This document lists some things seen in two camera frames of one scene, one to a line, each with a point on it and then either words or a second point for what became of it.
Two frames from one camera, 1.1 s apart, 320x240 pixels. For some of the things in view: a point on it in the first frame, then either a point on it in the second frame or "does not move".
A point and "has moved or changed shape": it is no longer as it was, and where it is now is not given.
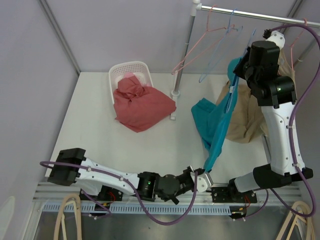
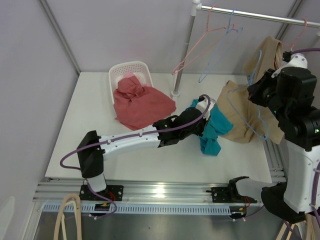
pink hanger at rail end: [292, 45] does not move
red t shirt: [137, 107] does not move
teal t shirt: [210, 119] has moved or changed shape
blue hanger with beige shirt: [237, 77] -> [259, 110]
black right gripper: [239, 69] -> [270, 77]
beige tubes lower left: [71, 198] does not move
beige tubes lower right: [302, 210] does not move
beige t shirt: [247, 124] does not move
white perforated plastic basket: [140, 68] does not move
